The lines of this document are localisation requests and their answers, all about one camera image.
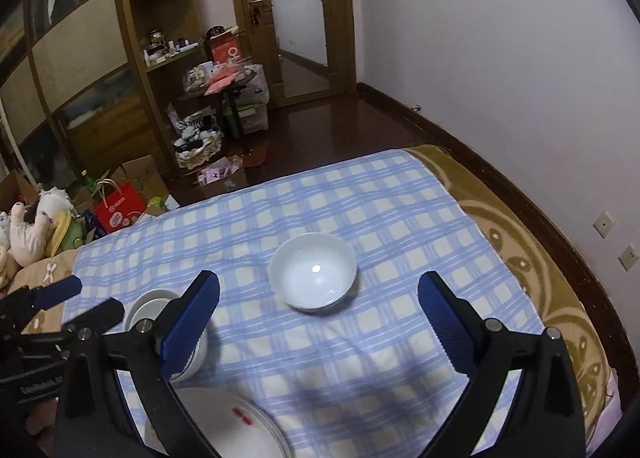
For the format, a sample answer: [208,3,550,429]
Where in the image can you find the beige cartoon blanket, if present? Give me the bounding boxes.
[0,250,81,329]

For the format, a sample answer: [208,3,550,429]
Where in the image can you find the basket of socks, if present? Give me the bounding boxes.
[172,110,224,169]

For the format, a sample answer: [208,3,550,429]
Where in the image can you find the large cardboard box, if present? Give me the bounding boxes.
[0,173,41,213]

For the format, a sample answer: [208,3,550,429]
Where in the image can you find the yellow green bag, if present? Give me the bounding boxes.
[47,210,86,253]

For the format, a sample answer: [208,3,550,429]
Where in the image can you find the pink plush toy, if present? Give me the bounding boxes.
[7,203,56,266]

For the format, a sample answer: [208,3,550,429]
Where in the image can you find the large cherry print plate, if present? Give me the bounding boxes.
[172,388,292,458]

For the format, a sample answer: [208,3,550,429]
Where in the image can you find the pink bed sheet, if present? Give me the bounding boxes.
[587,373,623,454]

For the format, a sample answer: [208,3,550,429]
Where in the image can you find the pink packet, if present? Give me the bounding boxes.
[197,155,244,186]

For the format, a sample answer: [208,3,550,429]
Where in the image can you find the white storage box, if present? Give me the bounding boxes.
[235,65,271,133]

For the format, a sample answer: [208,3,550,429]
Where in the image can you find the small side table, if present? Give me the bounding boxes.
[177,70,258,141]

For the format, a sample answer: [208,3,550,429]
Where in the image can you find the red and blue bowl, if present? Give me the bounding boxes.
[268,233,359,315]

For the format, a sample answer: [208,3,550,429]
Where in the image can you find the wall socket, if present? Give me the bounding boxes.
[618,244,640,271]
[593,210,615,237]

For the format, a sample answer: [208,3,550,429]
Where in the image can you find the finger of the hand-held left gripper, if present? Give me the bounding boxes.
[10,275,83,311]
[62,298,126,333]

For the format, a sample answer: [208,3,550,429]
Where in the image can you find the wooden door with glass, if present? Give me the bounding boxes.
[225,0,358,106]

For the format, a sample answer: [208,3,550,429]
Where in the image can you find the blue white emblem bowl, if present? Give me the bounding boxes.
[123,289,209,381]

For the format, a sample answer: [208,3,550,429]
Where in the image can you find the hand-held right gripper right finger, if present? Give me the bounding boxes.
[417,271,586,458]

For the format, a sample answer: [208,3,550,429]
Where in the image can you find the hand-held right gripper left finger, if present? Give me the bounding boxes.
[54,270,222,458]

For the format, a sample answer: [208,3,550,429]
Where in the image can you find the wooden wardrobe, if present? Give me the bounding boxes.
[0,0,176,189]

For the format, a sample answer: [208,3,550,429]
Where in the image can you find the red paper bag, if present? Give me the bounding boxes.
[95,179,147,235]

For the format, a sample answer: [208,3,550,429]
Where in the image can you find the wooden corner shelf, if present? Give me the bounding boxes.
[115,0,208,73]

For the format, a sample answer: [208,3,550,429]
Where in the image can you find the white plush toy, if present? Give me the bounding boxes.
[37,187,76,219]

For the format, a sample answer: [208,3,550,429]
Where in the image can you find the blue plaid cloth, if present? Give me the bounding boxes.
[62,150,546,458]

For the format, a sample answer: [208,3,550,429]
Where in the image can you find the gold patterned blanket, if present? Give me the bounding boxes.
[402,144,618,454]

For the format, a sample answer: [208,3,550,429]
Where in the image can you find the red box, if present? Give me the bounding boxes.
[207,30,246,66]

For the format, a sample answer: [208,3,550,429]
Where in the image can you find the pink papers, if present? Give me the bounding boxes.
[205,65,241,93]

